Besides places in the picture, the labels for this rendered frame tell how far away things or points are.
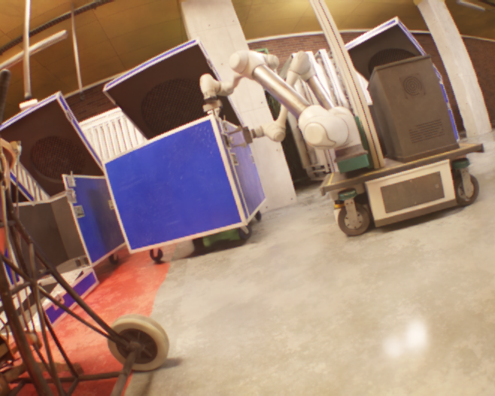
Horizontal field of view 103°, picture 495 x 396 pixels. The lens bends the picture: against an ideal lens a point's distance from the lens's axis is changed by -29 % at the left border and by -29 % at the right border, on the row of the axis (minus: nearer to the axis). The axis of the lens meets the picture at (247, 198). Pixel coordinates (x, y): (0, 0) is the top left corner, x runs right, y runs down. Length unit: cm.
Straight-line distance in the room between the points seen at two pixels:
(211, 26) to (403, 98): 280
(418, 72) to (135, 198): 208
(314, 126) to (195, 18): 290
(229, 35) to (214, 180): 229
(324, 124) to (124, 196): 163
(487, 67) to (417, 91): 1083
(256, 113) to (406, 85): 217
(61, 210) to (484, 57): 1312
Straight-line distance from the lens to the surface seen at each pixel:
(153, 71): 261
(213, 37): 368
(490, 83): 1211
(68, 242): 361
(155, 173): 208
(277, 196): 327
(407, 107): 152
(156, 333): 86
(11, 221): 69
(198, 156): 193
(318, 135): 121
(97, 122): 449
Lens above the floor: 49
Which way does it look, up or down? 5 degrees down
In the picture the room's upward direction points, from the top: 17 degrees counter-clockwise
